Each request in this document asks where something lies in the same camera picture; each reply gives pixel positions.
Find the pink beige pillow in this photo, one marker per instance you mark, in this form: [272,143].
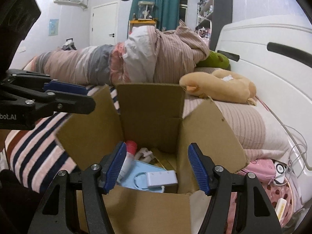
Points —
[246,124]

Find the white adapter with cable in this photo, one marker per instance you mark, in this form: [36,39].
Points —
[155,181]

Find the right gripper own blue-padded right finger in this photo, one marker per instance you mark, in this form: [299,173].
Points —
[254,212]

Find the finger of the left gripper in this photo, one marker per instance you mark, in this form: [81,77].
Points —
[67,102]
[65,87]

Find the gold bar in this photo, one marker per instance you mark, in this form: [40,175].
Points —
[166,160]

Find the rolled striped duvet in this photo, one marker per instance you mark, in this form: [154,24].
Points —
[147,56]

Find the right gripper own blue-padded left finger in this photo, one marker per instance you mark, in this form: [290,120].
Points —
[58,210]

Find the dark shelf unit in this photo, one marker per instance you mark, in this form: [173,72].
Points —
[213,15]

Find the wall poster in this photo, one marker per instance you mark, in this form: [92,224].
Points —
[53,27]

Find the teal curtain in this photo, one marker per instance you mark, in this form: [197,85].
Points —
[165,11]

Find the pink toy case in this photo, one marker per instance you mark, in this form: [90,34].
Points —
[264,169]

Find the pink red bottle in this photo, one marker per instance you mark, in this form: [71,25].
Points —
[131,149]

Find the white door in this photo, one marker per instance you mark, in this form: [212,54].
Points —
[104,24]

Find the white headboard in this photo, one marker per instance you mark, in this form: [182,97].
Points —
[283,83]

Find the light blue square device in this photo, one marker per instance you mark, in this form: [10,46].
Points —
[137,167]

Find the yellow wooden table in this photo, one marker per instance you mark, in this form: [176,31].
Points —
[139,23]

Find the glass display case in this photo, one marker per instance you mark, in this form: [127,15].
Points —
[145,10]

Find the green plush pillow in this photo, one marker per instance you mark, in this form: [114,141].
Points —
[215,60]

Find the striped fleece blanket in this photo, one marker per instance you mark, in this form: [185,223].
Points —
[39,151]

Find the tan plush toy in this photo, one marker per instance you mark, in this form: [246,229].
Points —
[221,85]

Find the brown cardboard box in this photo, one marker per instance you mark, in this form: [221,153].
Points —
[152,116]

